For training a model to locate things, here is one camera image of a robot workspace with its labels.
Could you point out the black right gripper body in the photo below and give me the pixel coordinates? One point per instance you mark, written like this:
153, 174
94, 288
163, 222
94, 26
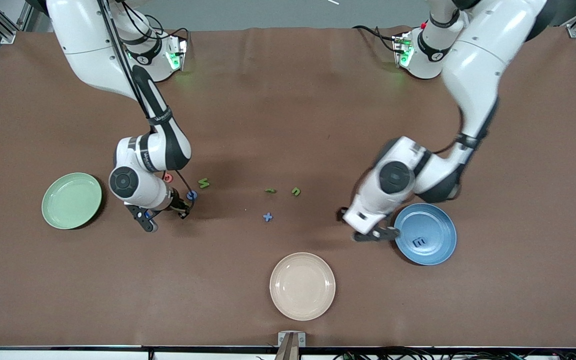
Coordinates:
180, 205

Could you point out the blue lowercase letter m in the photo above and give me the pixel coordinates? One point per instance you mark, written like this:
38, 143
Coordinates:
419, 242

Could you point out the red letter Q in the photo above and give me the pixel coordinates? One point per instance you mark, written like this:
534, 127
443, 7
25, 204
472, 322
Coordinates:
168, 178

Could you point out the blue lowercase letter x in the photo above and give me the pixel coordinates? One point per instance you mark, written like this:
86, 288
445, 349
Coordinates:
267, 217

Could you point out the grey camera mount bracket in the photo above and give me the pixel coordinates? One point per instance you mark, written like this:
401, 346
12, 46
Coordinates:
290, 347

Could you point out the brown table mat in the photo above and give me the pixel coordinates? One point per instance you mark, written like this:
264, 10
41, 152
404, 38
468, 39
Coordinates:
518, 200

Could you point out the blue plate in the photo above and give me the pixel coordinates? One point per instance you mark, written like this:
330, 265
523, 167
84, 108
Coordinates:
433, 220

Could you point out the green lowercase letter n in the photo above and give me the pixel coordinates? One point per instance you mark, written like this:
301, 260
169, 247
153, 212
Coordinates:
295, 192

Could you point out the light green plate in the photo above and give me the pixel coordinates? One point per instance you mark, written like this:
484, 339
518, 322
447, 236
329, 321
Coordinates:
71, 200

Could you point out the beige plate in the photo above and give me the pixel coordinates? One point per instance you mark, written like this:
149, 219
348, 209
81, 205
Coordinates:
302, 286

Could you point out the blue letter G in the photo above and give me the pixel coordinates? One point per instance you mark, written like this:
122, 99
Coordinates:
193, 196

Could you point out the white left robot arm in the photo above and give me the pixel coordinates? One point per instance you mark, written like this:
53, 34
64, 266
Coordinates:
483, 55

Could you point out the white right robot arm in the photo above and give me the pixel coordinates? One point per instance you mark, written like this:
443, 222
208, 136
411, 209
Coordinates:
88, 50

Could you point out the green letter M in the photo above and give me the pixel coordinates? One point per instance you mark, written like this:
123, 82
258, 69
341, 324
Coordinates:
203, 183

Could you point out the green lowercase letter a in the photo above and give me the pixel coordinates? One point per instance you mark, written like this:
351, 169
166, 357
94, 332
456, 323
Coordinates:
270, 190

